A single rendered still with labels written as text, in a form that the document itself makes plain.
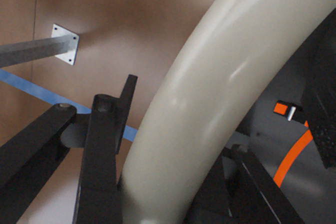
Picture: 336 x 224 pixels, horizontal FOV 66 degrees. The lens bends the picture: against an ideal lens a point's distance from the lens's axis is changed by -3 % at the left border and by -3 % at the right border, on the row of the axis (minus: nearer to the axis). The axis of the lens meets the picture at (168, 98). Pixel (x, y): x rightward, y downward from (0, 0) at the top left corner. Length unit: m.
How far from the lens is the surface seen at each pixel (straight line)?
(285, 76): 1.37
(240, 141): 1.39
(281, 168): 1.55
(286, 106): 1.39
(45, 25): 1.90
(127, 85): 0.18
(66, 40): 1.77
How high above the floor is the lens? 1.34
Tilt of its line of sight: 63 degrees down
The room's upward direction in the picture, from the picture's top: 131 degrees counter-clockwise
